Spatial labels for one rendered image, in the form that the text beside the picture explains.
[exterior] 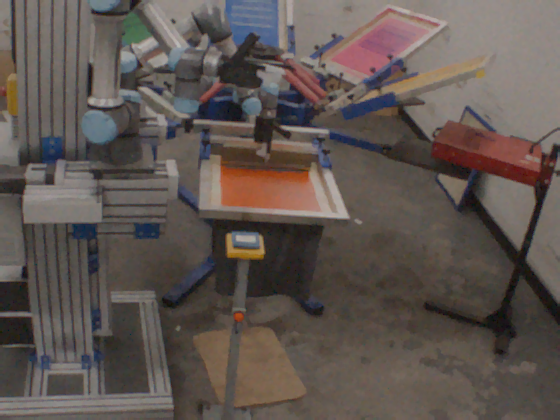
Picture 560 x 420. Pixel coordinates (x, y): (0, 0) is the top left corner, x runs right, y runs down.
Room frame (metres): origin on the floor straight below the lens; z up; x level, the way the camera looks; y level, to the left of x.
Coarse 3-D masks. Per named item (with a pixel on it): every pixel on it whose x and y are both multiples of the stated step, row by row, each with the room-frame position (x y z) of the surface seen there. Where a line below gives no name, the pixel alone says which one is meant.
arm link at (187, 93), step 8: (176, 80) 1.75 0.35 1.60; (184, 80) 1.73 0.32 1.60; (192, 80) 1.74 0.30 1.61; (200, 80) 1.77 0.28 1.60; (176, 88) 1.74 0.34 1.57; (184, 88) 1.73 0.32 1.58; (192, 88) 1.74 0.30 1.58; (200, 88) 1.78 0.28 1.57; (176, 96) 1.74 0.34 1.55; (184, 96) 1.73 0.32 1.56; (192, 96) 1.74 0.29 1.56; (200, 96) 1.79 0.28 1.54; (176, 104) 1.74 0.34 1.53; (184, 104) 1.73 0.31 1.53; (192, 104) 1.74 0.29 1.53; (184, 112) 1.73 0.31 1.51; (192, 112) 1.74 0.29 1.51
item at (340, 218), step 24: (240, 144) 2.91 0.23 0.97; (288, 144) 2.95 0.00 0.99; (312, 144) 3.00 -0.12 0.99; (336, 192) 2.46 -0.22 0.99; (216, 216) 2.15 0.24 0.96; (240, 216) 2.17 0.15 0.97; (264, 216) 2.18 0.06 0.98; (288, 216) 2.20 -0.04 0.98; (312, 216) 2.21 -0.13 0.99; (336, 216) 2.24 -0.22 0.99
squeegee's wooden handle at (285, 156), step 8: (224, 152) 2.65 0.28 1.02; (232, 152) 2.66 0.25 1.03; (240, 152) 2.66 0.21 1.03; (248, 152) 2.67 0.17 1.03; (256, 152) 2.68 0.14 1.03; (272, 152) 2.69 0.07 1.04; (280, 152) 2.69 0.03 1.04; (288, 152) 2.70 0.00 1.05; (296, 152) 2.71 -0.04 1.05; (304, 152) 2.71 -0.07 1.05; (312, 152) 2.72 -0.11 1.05; (224, 160) 2.65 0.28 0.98; (240, 160) 2.67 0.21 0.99; (248, 160) 2.67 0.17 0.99; (256, 160) 2.68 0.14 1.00; (264, 160) 2.68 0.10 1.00; (272, 160) 2.69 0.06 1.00; (280, 160) 2.69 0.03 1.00; (288, 160) 2.70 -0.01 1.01; (296, 160) 2.71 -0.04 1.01; (304, 160) 2.71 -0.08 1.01
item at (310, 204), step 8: (272, 176) 2.62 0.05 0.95; (280, 176) 2.63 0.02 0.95; (288, 176) 2.64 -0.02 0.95; (296, 176) 2.66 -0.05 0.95; (304, 176) 2.67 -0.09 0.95; (304, 184) 2.58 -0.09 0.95; (312, 184) 2.59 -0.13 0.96; (304, 192) 2.50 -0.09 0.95; (312, 192) 2.51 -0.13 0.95; (272, 200) 2.38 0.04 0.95; (280, 200) 2.39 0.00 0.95; (288, 200) 2.40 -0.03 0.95; (296, 200) 2.41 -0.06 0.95; (304, 200) 2.42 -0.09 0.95; (312, 200) 2.43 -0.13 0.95; (272, 208) 2.31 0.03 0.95; (280, 208) 2.31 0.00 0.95; (288, 208) 2.32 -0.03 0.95; (296, 208) 2.33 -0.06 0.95; (304, 208) 2.34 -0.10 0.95; (312, 208) 2.35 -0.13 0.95; (320, 208) 2.36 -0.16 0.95
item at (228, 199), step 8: (224, 168) 2.64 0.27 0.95; (224, 176) 2.55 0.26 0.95; (232, 176) 2.56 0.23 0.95; (264, 176) 2.61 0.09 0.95; (224, 184) 2.47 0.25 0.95; (232, 184) 2.47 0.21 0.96; (224, 192) 2.39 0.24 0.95; (232, 192) 2.40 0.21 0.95; (224, 200) 2.32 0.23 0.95; (232, 200) 2.33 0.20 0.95; (240, 200) 2.34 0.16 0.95; (248, 200) 2.35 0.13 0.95; (256, 200) 2.36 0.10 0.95; (264, 200) 2.37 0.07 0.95; (264, 208) 2.30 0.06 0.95
